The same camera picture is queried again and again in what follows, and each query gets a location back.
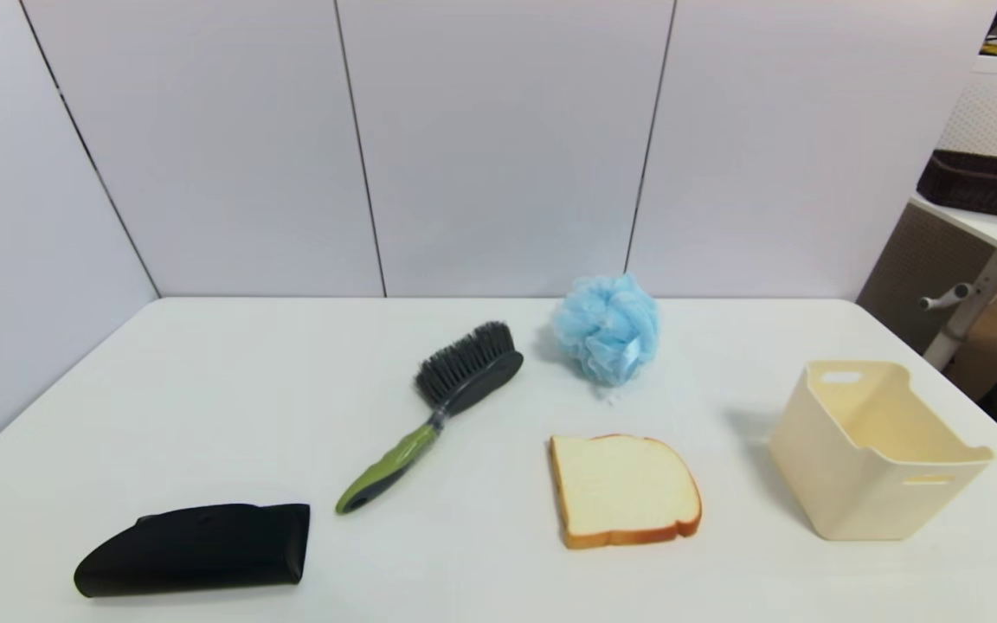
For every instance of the blue mesh bath loofah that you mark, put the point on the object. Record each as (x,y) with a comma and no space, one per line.
(607,329)

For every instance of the white bread slice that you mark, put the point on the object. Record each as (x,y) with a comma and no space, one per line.
(624,489)

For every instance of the black fabric pouch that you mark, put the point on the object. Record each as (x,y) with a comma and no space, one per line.
(196,549)

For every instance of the cream plastic storage bin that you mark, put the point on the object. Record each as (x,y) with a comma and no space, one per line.
(845,484)

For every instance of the perforated grey panel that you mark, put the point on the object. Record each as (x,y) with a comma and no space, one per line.
(905,277)

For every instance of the white side table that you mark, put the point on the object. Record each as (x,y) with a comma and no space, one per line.
(974,227)

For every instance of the dark woven basket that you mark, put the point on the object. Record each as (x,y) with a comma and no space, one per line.
(983,183)

